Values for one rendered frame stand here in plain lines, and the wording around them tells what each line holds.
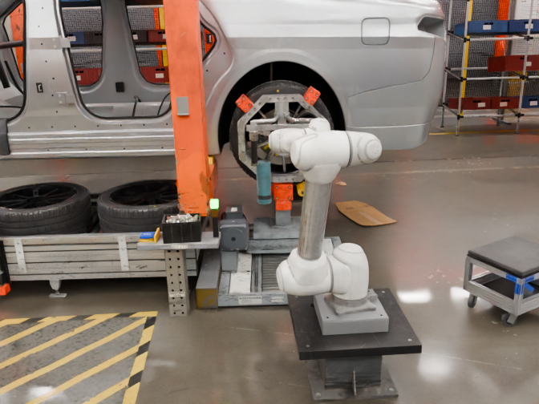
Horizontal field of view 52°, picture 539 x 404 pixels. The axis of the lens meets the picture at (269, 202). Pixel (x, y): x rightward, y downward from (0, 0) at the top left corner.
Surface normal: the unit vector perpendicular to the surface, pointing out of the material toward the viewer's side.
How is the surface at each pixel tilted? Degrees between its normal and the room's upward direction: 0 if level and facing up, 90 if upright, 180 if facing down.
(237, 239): 90
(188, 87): 90
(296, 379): 0
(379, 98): 90
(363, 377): 90
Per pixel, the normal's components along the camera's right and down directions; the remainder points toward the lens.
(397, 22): 0.01, 0.32
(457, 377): -0.03, -0.95
